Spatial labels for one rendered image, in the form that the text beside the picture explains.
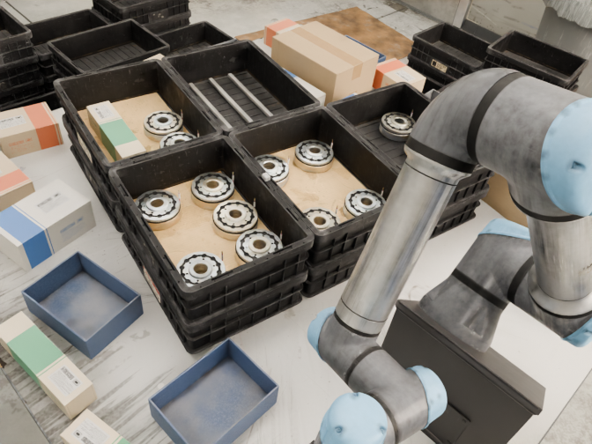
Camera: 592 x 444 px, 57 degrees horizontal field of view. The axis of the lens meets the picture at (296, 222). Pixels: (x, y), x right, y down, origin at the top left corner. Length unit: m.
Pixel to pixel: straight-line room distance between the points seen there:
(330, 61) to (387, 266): 1.20
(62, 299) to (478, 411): 0.90
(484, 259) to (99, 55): 1.99
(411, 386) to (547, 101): 0.39
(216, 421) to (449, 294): 0.51
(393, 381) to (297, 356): 0.48
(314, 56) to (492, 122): 1.27
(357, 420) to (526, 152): 0.36
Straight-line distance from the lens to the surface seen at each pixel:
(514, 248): 1.03
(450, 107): 0.69
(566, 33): 3.44
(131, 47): 2.66
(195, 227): 1.26
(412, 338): 1.02
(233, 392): 1.17
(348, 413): 0.70
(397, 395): 0.76
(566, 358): 1.43
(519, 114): 0.64
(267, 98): 1.69
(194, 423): 1.14
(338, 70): 1.82
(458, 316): 1.02
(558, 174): 0.62
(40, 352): 1.20
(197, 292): 1.03
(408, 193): 0.73
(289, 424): 1.15
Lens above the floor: 1.74
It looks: 45 degrees down
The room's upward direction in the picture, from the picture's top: 8 degrees clockwise
